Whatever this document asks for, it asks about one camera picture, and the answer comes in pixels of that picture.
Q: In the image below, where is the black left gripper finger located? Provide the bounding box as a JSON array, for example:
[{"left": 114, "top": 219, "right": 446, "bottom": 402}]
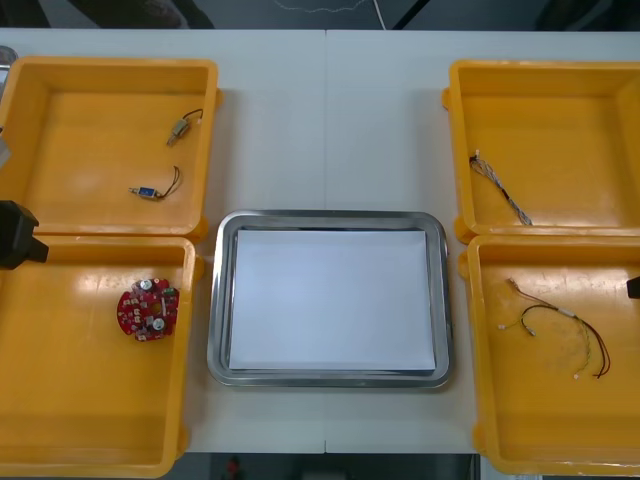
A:
[
  {"left": 0, "top": 235, "right": 50, "bottom": 272},
  {"left": 0, "top": 199, "right": 40, "bottom": 240}
]

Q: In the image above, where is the red black green-yellow wire harness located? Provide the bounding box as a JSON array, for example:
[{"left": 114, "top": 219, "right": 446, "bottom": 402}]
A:
[{"left": 497, "top": 277, "right": 613, "bottom": 380}]

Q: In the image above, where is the metal solenoid with blue label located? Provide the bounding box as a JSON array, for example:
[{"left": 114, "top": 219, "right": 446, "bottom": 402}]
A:
[
  {"left": 166, "top": 108, "right": 205, "bottom": 148},
  {"left": 128, "top": 165, "right": 182, "bottom": 202}
]

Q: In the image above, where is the round red circuit board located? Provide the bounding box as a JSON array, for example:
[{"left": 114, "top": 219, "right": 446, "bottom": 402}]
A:
[{"left": 116, "top": 278, "right": 181, "bottom": 344}]

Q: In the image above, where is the blue-white twisted wire harness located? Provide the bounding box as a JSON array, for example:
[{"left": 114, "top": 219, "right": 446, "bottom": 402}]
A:
[{"left": 468, "top": 148, "right": 534, "bottom": 227}]

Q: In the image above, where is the yellow-orange plastic bin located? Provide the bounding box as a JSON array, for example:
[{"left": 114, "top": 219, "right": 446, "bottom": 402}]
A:
[
  {"left": 458, "top": 233, "right": 640, "bottom": 476},
  {"left": 0, "top": 232, "right": 206, "bottom": 479},
  {"left": 441, "top": 58, "right": 640, "bottom": 245},
  {"left": 0, "top": 55, "right": 225, "bottom": 241}
]

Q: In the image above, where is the steel tray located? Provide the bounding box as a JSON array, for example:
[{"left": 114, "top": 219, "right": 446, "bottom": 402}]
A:
[{"left": 206, "top": 208, "right": 455, "bottom": 390}]

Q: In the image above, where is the white paper sheet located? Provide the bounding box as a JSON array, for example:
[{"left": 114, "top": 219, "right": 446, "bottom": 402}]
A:
[{"left": 228, "top": 228, "right": 437, "bottom": 372}]

